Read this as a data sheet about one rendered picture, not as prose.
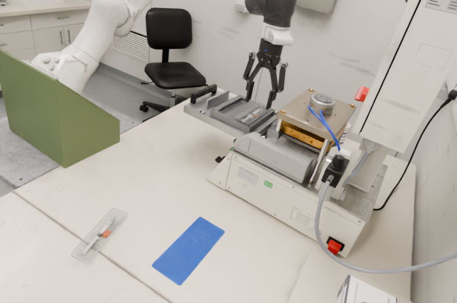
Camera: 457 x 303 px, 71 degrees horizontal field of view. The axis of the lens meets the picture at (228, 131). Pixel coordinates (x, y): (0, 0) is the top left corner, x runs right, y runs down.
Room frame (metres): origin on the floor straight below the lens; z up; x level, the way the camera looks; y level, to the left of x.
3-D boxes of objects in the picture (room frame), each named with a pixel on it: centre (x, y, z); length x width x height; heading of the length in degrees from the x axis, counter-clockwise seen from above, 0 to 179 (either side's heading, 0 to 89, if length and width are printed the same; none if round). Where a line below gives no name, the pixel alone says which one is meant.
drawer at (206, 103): (1.09, 0.00, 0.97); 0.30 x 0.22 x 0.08; 63
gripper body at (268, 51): (1.05, -0.08, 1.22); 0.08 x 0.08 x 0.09
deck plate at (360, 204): (0.93, -0.30, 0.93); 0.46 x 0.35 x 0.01; 63
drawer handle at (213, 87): (1.15, 0.12, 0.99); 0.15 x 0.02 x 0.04; 153
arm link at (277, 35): (1.02, -0.09, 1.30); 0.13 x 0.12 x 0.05; 153
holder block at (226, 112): (1.06, -0.04, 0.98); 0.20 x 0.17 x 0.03; 153
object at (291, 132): (0.94, -0.27, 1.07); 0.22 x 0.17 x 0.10; 153
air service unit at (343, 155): (0.69, -0.29, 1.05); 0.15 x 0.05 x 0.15; 153
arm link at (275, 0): (1.08, -0.05, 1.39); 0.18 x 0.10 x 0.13; 42
